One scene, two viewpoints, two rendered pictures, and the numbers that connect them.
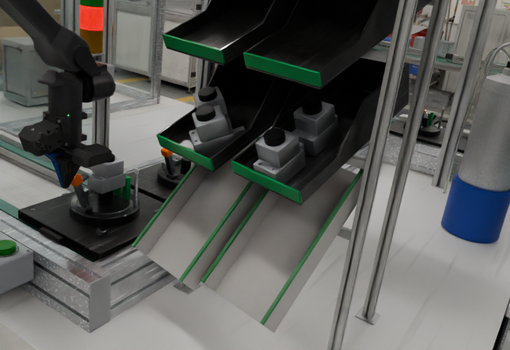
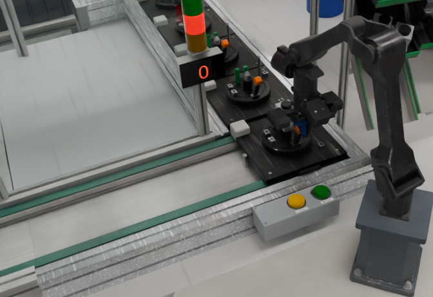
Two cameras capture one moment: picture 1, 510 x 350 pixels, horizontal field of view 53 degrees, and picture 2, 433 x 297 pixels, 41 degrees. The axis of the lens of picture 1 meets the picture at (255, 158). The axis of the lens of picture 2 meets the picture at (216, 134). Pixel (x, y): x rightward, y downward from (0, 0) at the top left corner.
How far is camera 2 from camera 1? 1.48 m
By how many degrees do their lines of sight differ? 46
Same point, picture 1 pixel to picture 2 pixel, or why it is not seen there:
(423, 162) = not seen: outside the picture
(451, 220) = (325, 9)
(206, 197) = (367, 78)
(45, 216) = (283, 168)
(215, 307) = (365, 134)
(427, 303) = not seen: hidden behind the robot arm
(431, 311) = not seen: hidden behind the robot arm
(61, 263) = (347, 171)
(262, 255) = (419, 82)
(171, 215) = (363, 101)
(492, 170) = not seen: outside the picture
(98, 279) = (366, 160)
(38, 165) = (158, 167)
